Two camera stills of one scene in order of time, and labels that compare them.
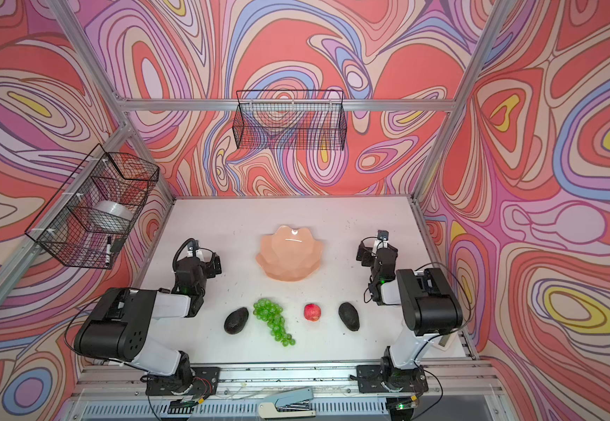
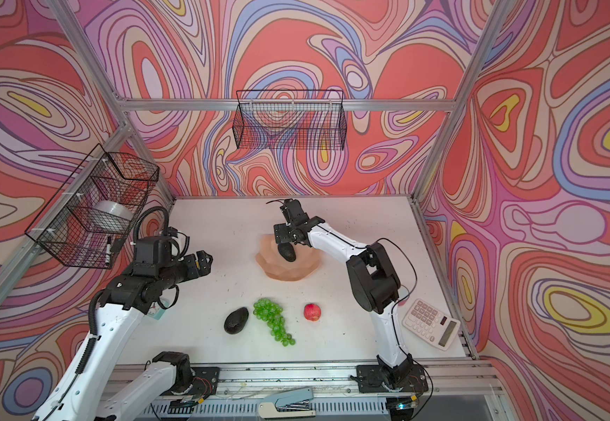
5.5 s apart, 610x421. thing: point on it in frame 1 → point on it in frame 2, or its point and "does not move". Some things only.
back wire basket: x=289 y=119 does not move
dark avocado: x=349 y=315 → x=287 y=251
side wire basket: x=86 y=223 does not move
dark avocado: x=236 y=320 does not move
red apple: x=312 y=312 does not move
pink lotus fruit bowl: x=289 y=254 does not move
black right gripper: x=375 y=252 → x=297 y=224
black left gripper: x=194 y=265 → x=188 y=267
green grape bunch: x=265 y=310 does not move
